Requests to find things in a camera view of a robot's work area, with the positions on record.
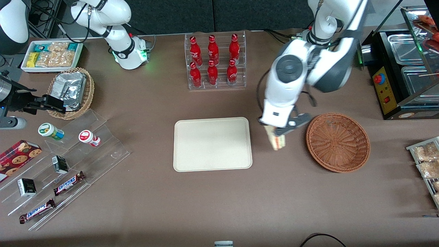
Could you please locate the teal snack packet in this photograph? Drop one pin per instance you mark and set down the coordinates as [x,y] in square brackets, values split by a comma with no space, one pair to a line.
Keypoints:
[72,46]
[40,47]

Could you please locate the small black drink carton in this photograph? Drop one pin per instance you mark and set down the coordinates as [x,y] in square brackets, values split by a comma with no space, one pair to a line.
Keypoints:
[60,164]
[26,187]

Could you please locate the cream plastic serving tray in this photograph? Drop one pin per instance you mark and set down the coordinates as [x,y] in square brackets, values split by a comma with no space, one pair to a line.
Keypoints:
[212,144]

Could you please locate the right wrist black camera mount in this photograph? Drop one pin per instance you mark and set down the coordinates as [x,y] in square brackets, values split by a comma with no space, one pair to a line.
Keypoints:
[24,97]

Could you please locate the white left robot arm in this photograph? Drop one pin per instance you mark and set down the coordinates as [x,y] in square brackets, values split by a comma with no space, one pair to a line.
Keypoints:
[288,68]

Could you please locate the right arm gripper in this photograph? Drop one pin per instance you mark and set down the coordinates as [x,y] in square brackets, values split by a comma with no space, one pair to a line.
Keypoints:
[16,100]

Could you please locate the brown Snickers bar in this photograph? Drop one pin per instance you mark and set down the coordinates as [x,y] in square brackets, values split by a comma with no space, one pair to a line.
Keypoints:
[37,211]
[68,183]

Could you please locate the red emergency stop button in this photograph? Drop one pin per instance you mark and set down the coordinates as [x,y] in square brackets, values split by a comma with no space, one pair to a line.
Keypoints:
[379,79]

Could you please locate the clear bag of nuts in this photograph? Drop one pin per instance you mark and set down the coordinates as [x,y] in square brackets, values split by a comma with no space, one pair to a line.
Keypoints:
[58,46]
[56,59]

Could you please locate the triangular sandwich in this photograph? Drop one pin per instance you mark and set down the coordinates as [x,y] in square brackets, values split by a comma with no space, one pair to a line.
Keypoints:
[276,142]

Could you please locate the red plaid cookie box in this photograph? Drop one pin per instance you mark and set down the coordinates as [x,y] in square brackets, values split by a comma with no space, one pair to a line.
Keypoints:
[17,157]

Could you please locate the clear acrylic bottle rack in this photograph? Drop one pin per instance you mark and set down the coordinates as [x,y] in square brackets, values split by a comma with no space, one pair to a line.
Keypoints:
[219,87]

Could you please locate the white rectangular snack bin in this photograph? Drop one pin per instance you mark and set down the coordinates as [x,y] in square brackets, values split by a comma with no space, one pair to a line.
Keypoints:
[24,67]

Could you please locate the tan wicker basket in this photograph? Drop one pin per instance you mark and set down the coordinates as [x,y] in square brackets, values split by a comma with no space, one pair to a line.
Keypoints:
[88,96]

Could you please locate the clear bag of crackers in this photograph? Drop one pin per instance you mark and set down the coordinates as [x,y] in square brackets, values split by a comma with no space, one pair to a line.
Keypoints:
[427,151]
[436,186]
[429,169]

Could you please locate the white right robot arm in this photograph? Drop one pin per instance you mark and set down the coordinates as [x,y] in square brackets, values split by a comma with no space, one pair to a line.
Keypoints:
[121,51]

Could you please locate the yellow snack packet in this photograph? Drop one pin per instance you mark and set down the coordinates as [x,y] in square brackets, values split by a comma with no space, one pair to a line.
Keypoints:
[32,60]

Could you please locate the orange fried food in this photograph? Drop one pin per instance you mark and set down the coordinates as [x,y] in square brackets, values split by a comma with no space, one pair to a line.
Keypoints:
[428,24]

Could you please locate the black food warmer cabinet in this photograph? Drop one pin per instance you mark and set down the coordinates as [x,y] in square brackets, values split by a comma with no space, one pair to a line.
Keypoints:
[389,92]

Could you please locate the steel warmer pan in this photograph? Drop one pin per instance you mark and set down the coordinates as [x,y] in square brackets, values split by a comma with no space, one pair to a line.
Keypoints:
[416,80]
[406,48]

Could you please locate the green lid yogurt cup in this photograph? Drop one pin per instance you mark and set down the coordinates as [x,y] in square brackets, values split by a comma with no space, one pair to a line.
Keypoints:
[49,131]

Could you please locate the silver foil wrapped packs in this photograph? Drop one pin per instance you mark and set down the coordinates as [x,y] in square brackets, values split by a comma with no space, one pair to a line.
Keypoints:
[68,89]

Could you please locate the round brown wicker basket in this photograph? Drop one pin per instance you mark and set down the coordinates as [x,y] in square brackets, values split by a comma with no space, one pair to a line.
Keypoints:
[337,142]

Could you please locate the red cola bottle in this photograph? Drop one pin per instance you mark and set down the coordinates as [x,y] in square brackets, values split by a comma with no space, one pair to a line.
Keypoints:
[195,76]
[234,49]
[213,50]
[232,73]
[212,73]
[195,51]

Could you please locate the clear acrylic stepped shelf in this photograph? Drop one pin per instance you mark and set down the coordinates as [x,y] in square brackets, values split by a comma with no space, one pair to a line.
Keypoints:
[103,154]

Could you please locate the red lid yogurt cup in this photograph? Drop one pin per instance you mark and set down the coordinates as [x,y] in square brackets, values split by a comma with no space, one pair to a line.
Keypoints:
[87,137]

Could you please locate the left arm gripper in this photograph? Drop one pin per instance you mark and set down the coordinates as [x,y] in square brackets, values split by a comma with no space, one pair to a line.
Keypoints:
[259,121]

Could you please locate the grey metal snack tray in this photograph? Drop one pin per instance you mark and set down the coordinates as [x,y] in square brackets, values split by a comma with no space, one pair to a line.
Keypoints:
[411,148]

